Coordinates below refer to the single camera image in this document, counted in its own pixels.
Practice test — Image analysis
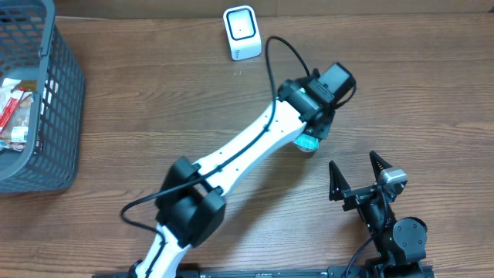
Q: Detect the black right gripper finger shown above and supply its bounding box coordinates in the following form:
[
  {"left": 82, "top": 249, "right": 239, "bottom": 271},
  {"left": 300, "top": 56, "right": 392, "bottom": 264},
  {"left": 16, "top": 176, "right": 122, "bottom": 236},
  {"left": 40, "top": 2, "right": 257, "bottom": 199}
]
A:
[
  {"left": 329, "top": 161, "right": 351, "bottom": 195},
  {"left": 369, "top": 151, "right": 392, "bottom": 180}
]

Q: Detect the green lid jar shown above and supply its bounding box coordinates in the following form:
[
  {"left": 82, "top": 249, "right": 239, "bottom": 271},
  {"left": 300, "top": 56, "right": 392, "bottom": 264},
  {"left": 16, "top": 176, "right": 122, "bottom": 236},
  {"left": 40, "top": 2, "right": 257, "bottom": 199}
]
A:
[{"left": 293, "top": 134, "right": 320, "bottom": 153}]

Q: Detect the brown red snack bag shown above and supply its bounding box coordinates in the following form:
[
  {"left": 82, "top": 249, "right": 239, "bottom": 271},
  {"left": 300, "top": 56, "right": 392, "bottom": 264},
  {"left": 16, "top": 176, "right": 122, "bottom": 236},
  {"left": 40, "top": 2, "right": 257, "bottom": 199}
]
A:
[{"left": 1, "top": 78, "right": 37, "bottom": 152}]

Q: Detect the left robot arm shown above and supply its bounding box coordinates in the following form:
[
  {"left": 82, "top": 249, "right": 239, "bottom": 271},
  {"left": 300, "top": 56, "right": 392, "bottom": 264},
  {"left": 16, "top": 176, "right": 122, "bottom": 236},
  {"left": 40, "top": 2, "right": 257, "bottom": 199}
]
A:
[{"left": 124, "top": 63, "right": 357, "bottom": 277}]

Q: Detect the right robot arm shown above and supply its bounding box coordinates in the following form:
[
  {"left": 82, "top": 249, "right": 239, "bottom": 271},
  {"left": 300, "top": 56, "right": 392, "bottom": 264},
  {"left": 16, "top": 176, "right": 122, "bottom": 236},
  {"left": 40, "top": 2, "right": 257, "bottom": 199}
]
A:
[{"left": 328, "top": 151, "right": 434, "bottom": 277}]

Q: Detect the white barcode scanner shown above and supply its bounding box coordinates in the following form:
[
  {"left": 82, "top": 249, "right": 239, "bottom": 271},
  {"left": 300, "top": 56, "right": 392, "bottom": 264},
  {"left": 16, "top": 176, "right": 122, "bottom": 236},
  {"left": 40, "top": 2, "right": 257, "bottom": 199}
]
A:
[{"left": 223, "top": 5, "right": 262, "bottom": 61}]

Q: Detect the grey plastic mesh basket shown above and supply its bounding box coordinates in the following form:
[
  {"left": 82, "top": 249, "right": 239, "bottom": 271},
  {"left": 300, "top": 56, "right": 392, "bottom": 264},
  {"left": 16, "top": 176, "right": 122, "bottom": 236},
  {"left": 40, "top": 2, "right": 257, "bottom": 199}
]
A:
[{"left": 1, "top": 0, "right": 86, "bottom": 193}]

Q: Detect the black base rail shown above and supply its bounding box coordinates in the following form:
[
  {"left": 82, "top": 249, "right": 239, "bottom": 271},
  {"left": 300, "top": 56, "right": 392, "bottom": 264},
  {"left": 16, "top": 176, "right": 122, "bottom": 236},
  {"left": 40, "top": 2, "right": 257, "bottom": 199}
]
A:
[{"left": 92, "top": 266, "right": 436, "bottom": 278}]

